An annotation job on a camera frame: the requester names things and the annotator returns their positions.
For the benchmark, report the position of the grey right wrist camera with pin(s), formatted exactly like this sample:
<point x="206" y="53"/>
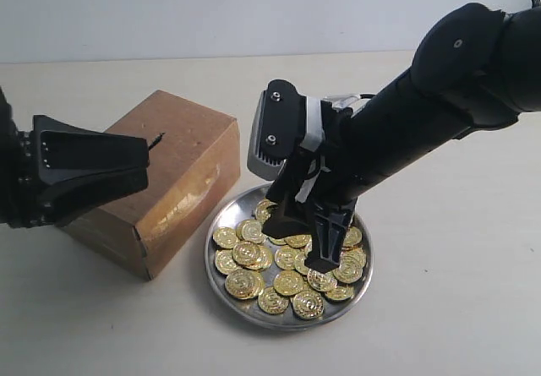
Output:
<point x="284" y="121"/>

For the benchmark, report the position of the brown cardboard slotted box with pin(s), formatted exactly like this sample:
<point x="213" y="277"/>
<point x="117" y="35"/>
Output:
<point x="193" y="167"/>

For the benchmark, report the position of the gold coin right side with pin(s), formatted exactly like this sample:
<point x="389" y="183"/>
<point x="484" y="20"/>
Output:
<point x="350" y="269"/>

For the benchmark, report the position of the gold coin far left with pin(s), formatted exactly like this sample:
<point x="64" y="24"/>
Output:
<point x="225" y="237"/>

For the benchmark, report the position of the gold coin lower left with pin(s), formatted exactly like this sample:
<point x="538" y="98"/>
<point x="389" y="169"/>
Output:
<point x="244" y="284"/>

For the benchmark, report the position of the gold coin front bottom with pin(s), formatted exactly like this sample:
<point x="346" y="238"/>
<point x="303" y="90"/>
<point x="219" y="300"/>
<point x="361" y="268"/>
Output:
<point x="308" y="305"/>

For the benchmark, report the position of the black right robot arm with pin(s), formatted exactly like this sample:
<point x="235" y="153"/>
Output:
<point x="477" y="69"/>

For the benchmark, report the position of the gold coin upper left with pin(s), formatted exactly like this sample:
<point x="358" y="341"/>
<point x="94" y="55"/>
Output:
<point x="263" y="210"/>

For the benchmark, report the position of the gold coin bottom left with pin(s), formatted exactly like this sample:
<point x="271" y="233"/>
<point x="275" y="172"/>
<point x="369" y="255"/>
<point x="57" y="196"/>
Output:
<point x="271" y="302"/>

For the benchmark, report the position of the gold coin left stack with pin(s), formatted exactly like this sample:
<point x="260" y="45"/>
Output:
<point x="252" y="256"/>

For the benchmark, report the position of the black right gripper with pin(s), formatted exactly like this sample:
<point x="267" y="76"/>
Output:
<point x="309" y="194"/>

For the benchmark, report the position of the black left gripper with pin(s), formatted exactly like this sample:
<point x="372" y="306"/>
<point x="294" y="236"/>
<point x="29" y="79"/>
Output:
<point x="56" y="172"/>

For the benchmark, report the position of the round silver metal plate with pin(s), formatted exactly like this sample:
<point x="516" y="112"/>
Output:
<point x="242" y="208"/>

